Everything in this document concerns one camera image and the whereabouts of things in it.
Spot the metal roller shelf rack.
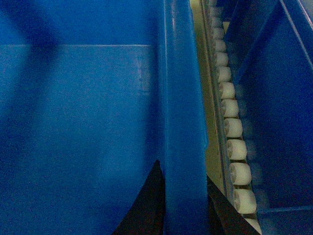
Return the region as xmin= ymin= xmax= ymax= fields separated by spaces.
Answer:
xmin=190 ymin=0 xmax=262 ymax=235

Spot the large blue plastic crate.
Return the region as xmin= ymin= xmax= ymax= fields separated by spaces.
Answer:
xmin=0 ymin=0 xmax=209 ymax=235

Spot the blue crate right of rollers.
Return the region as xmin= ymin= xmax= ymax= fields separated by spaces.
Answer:
xmin=223 ymin=0 xmax=313 ymax=235

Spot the right gripper black right-cam left finger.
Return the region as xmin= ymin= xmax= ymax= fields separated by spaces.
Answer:
xmin=113 ymin=160 xmax=166 ymax=235

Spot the right gripper black right-cam right finger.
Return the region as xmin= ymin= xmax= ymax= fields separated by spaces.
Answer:
xmin=207 ymin=177 xmax=258 ymax=235

